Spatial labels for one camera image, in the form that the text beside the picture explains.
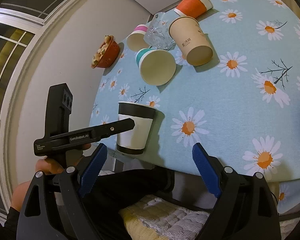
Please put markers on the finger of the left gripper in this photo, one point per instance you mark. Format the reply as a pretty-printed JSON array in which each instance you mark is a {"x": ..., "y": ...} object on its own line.
[{"x": 107, "y": 130}]

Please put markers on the clear glass cup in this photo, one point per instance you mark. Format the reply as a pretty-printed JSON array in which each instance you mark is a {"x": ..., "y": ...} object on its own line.
[{"x": 157, "y": 34}]

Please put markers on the blue daisy tablecloth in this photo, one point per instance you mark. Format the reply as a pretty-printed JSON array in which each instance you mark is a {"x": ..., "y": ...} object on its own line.
[{"x": 243, "y": 106}]

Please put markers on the black and white paper cup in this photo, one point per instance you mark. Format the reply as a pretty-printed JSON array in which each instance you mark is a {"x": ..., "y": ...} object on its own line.
[{"x": 133, "y": 141}]

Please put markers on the white framed window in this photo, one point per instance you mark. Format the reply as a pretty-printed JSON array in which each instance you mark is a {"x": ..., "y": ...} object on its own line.
[{"x": 14, "y": 39}]

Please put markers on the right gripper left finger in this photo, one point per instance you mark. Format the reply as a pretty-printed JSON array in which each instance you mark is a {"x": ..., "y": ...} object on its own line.
[{"x": 39, "y": 217}]

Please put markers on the pink sleeve paper cup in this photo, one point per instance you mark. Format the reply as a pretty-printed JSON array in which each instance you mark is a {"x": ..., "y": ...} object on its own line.
[{"x": 135, "y": 41}]

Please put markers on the brown kraft paper cup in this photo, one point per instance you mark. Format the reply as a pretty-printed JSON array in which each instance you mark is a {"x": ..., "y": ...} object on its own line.
[{"x": 192, "y": 42}]

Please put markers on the orange sleeve paper cup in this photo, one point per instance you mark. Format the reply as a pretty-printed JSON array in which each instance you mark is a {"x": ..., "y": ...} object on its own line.
[{"x": 193, "y": 8}]

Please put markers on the pile of small fruits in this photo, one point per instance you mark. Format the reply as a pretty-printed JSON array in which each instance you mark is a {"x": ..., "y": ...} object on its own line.
[{"x": 101, "y": 51}]

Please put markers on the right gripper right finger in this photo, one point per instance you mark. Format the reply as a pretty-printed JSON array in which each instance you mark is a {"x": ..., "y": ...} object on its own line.
[{"x": 245, "y": 208}]

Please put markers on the teal sleeve paper cup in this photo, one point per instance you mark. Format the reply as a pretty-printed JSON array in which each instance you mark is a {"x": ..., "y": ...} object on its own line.
[{"x": 156, "y": 66}]

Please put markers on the red bowl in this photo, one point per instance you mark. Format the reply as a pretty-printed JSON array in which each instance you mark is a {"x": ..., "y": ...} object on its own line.
[{"x": 110, "y": 56}]

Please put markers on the woven seat cushion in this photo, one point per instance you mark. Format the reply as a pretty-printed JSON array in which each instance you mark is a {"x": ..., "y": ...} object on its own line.
[{"x": 155, "y": 218}]

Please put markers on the left hand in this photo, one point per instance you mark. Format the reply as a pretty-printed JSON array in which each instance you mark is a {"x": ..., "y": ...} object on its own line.
[{"x": 48, "y": 166}]

